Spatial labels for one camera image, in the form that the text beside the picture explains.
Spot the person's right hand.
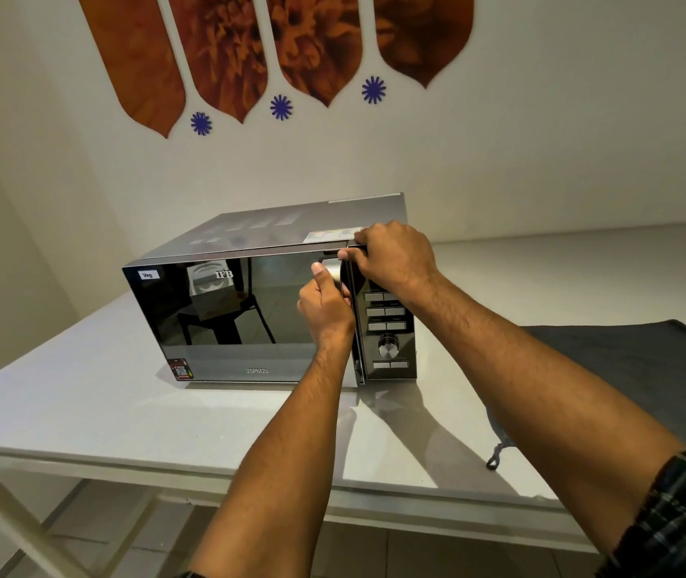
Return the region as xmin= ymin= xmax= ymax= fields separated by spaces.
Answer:
xmin=337 ymin=220 xmax=444 ymax=304

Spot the person's left hand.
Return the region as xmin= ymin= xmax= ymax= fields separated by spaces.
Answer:
xmin=297 ymin=261 xmax=356 ymax=351

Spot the black mirrored microwave oven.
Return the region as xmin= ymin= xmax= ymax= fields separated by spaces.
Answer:
xmin=122 ymin=193 xmax=419 ymax=388

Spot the person's right forearm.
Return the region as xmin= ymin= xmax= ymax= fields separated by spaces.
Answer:
xmin=402 ymin=272 xmax=686 ymax=557

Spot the person's left forearm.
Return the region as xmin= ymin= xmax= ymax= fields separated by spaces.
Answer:
xmin=188 ymin=338 xmax=355 ymax=578

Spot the dark grey cloth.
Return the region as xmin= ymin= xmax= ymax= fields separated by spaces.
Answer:
xmin=485 ymin=319 xmax=686 ymax=471

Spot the dark plaid shirt sleeve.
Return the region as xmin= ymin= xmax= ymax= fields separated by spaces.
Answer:
xmin=595 ymin=449 xmax=686 ymax=578

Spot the orange petal wall panel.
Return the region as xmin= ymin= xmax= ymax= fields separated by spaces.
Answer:
xmin=166 ymin=0 xmax=269 ymax=124
xmin=265 ymin=0 xmax=363 ymax=108
xmin=76 ymin=0 xmax=186 ymax=139
xmin=372 ymin=0 xmax=475 ymax=90

